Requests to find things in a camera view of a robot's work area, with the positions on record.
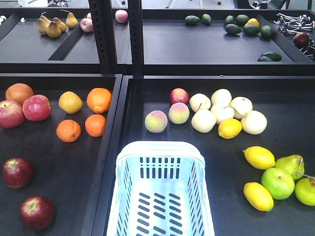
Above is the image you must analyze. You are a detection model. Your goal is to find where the green apple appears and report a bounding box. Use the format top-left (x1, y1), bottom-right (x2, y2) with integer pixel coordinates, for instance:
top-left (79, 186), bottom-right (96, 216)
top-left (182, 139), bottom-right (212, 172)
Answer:
top-left (261, 167), bottom-right (295, 200)

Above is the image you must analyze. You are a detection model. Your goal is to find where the green pear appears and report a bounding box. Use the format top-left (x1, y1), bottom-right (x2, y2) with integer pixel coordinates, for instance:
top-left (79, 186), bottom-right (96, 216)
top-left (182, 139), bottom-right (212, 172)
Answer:
top-left (294, 177), bottom-right (315, 207)
top-left (275, 154), bottom-right (305, 181)

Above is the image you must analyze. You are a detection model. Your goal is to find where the light blue plastic basket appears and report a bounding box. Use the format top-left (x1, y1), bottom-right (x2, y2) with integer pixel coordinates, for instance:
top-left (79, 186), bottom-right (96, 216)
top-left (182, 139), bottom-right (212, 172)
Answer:
top-left (106, 141), bottom-right (215, 236)

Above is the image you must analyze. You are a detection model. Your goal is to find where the black wood produce stand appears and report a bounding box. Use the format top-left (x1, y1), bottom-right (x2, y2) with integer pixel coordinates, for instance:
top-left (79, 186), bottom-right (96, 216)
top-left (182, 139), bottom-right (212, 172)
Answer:
top-left (0, 7), bottom-right (315, 236)

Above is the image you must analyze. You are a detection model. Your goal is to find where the small orange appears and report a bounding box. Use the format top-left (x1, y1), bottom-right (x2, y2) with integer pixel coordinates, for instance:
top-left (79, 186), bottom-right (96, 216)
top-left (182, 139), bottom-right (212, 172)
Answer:
top-left (56, 119), bottom-right (81, 143)
top-left (85, 114), bottom-right (106, 137)

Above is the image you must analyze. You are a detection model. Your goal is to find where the orange with knob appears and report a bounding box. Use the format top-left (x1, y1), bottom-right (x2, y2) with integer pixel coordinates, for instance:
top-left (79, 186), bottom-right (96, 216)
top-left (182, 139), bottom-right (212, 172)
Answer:
top-left (87, 88), bottom-right (112, 114)

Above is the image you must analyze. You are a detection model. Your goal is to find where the peach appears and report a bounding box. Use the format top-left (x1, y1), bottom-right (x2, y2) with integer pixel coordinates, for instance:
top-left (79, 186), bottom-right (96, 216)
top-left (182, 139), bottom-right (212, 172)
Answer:
top-left (168, 102), bottom-right (189, 124)
top-left (145, 110), bottom-right (168, 133)

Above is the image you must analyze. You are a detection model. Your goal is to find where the orange grapefruit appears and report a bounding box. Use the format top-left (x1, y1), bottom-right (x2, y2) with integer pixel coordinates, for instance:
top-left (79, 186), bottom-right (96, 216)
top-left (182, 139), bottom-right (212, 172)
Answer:
top-left (5, 83), bottom-right (34, 105)

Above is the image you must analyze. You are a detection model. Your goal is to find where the pink red apple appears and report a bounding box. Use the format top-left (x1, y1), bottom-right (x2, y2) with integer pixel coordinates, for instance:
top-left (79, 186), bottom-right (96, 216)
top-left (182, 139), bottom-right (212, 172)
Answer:
top-left (0, 100), bottom-right (25, 129)
top-left (22, 94), bottom-right (51, 121)

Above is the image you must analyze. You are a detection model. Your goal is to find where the yellow lemon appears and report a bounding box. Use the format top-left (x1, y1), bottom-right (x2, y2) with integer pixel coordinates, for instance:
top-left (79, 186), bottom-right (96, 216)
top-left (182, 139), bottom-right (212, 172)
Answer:
top-left (243, 182), bottom-right (274, 212)
top-left (243, 146), bottom-right (275, 170)
top-left (218, 118), bottom-right (242, 139)

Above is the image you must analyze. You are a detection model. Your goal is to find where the dark red apple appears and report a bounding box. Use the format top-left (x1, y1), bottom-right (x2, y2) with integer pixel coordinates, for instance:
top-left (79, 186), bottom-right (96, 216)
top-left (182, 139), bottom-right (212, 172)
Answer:
top-left (2, 158), bottom-right (35, 188)
top-left (20, 196), bottom-right (55, 232)

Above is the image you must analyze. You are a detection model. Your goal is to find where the yellow orange fruit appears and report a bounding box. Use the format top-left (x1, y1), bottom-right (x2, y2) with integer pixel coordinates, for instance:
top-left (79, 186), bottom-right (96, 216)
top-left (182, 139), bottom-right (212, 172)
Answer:
top-left (59, 91), bottom-right (83, 114)

